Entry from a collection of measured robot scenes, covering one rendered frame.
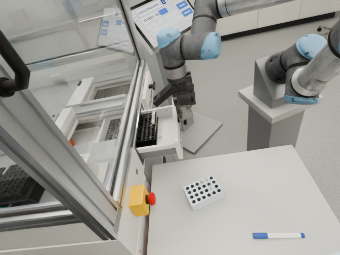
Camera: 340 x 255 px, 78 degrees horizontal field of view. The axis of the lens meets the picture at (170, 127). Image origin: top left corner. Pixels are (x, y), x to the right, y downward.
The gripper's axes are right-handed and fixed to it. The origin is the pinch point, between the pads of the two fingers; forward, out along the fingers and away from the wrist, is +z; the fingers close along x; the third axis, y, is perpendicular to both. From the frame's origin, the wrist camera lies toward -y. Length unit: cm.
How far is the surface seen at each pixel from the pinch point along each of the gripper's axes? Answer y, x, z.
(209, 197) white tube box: 6.3, -30.7, 10.8
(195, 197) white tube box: 1.4, -29.9, 11.1
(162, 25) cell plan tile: -5, 81, -15
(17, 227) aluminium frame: -37, -47, -16
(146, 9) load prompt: -13, 86, -25
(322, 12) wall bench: 219, 285, 77
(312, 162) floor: 86, 32, 91
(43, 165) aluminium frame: -18, -47, -34
